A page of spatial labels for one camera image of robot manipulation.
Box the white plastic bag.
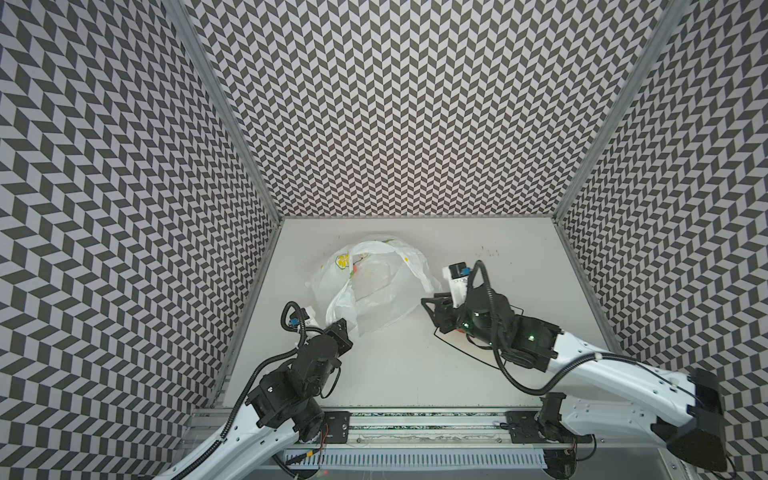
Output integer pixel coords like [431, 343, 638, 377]
[306, 234, 440, 339]

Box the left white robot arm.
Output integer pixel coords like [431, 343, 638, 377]
[157, 301, 353, 479]

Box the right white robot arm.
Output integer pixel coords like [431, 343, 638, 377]
[421, 260, 733, 476]

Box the white mat black border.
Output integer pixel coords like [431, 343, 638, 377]
[428, 314, 499, 371]

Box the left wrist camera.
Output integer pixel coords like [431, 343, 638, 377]
[287, 307, 319, 331]

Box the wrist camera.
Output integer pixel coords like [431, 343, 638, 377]
[287, 307, 319, 331]
[442, 262, 471, 308]

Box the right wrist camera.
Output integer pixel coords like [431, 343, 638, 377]
[442, 262, 471, 308]

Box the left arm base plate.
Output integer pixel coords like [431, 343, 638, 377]
[299, 410, 351, 444]

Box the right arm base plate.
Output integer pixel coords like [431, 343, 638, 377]
[499, 392, 594, 445]

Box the aluminium front rail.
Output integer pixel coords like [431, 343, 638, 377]
[173, 407, 663, 460]

